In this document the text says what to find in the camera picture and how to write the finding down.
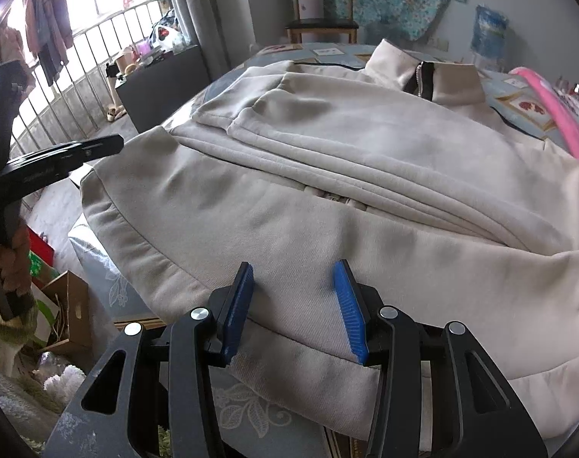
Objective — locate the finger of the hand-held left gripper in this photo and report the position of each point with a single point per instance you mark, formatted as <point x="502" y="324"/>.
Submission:
<point x="98" y="147"/>

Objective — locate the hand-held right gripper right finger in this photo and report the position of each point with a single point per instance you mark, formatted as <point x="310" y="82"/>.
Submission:
<point x="349" y="310"/>

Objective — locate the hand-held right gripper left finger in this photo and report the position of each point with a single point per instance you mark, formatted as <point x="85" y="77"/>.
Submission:
<point x="237" y="315"/>

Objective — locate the beige zip jacket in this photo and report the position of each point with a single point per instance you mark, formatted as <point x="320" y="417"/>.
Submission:
<point x="318" y="176"/>

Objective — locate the hanging grey clothes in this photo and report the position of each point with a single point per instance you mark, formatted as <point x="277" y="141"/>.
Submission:
<point x="48" y="24"/>

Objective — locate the person's left hand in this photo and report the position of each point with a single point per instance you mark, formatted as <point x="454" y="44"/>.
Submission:
<point x="17" y="262"/>

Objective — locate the metal window railing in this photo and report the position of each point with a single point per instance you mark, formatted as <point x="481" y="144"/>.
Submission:
<point x="79" y="81"/>

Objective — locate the dark cabinet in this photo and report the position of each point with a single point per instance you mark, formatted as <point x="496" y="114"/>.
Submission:
<point x="165" y="90"/>

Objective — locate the fruit print tablecloth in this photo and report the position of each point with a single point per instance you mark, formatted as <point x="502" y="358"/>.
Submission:
<point x="251" y="410"/>

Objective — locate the red bag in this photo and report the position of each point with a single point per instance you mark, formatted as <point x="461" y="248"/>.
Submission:
<point x="41" y="248"/>

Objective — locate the white printed plastic bag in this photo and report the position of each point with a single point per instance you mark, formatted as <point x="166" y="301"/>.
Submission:
<point x="164" y="36"/>

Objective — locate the green printed bag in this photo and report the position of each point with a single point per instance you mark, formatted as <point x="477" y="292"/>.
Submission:
<point x="46" y="291"/>

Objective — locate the open cardboard box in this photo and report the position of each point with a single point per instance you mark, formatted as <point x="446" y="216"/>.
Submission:
<point x="74" y="305"/>

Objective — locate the grey curtain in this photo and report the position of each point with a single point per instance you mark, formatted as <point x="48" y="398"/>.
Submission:
<point x="208" y="9"/>

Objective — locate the white fluffy cloth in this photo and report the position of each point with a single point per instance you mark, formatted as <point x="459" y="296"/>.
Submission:
<point x="65" y="384"/>

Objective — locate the grey shaggy rug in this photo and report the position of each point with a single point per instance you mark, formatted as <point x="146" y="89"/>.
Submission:
<point x="12" y="405"/>

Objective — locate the wooden chair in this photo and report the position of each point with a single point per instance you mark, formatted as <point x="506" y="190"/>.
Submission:
<point x="323" y="24"/>

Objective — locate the white water dispenser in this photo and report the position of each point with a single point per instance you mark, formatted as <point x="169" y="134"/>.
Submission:
<point x="485" y="63"/>

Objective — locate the pink floral blanket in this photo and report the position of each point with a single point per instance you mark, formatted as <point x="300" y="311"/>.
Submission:
<point x="571" y="124"/>

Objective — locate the blue water bottle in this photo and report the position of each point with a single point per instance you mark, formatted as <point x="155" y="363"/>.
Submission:
<point x="490" y="28"/>

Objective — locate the wall socket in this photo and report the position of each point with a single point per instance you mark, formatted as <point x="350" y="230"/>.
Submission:
<point x="441" y="43"/>

